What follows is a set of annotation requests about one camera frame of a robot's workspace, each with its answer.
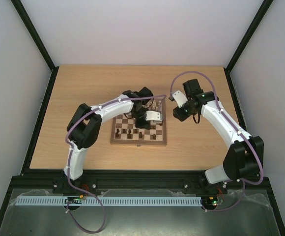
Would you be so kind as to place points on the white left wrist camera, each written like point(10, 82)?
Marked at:
point(154, 115)

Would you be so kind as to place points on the white slotted cable duct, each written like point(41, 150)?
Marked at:
point(113, 201)

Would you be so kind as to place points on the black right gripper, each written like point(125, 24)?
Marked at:
point(179, 114)

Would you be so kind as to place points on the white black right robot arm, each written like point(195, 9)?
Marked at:
point(245, 152)

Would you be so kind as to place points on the row of white chess pieces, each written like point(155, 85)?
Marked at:
point(156, 105)

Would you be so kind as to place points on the left controller board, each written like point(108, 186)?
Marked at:
point(77, 200)

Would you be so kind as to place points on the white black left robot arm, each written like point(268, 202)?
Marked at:
point(84, 127)

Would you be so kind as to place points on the wooden chess board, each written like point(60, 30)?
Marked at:
point(126, 122)

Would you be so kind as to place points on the right controller board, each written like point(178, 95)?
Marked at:
point(212, 200)

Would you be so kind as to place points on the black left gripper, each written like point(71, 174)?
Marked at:
point(144, 125)

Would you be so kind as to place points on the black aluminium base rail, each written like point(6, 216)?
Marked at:
point(96, 182)

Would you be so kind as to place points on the controller board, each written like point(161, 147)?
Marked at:
point(77, 200)
point(212, 200)

